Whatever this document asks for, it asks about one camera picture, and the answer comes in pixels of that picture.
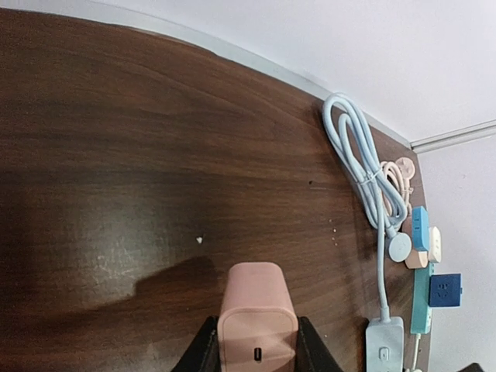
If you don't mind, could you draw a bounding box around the pink charger plug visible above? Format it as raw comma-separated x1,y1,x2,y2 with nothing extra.
217,262,298,371

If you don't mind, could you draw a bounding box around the light blue strip cable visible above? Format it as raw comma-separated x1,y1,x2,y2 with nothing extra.
322,91,412,325

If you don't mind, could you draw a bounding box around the right aluminium frame post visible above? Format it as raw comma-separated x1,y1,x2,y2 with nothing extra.
410,120,495,153

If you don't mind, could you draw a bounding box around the light blue small adapter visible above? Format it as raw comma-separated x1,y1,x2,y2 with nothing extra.
412,206,430,252

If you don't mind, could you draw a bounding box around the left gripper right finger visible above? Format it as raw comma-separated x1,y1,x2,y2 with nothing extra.
296,316,343,372

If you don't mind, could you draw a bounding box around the white small adapter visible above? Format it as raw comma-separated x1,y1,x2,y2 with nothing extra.
428,226,443,264

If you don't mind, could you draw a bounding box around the dark blue cube adapter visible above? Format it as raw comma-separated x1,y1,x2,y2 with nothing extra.
429,274,463,308

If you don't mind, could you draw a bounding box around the pinkish white coiled cable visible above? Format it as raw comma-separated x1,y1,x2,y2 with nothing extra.
379,156,416,218

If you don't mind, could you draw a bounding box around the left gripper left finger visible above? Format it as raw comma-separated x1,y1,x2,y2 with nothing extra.
172,316,221,372

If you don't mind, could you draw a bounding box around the white round plug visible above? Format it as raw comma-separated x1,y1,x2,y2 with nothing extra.
386,232,412,263

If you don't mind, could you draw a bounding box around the light blue power strip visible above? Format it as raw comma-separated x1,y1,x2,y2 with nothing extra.
365,316,405,372

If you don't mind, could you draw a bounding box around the pink round socket hub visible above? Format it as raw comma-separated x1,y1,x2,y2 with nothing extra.
401,217,429,270

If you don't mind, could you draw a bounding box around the white cable with plug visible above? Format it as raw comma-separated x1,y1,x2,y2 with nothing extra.
408,332,423,372

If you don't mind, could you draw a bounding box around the teal blue socket box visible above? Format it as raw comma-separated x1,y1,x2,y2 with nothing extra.
410,263,434,335

